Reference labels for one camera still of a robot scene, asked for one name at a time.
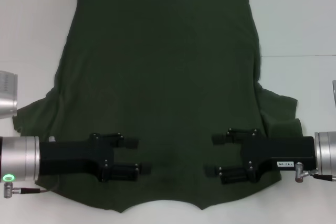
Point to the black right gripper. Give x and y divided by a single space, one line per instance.
283 151

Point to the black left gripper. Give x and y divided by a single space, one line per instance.
68 158

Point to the dark green shirt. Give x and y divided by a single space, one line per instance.
168 64

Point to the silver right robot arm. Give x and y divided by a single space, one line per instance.
326 153

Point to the small silver cylindrical stub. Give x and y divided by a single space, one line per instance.
52 138

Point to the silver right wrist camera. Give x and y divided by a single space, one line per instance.
334 95

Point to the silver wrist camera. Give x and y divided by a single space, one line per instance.
8 100
334 95

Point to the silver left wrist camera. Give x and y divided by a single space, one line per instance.
8 100

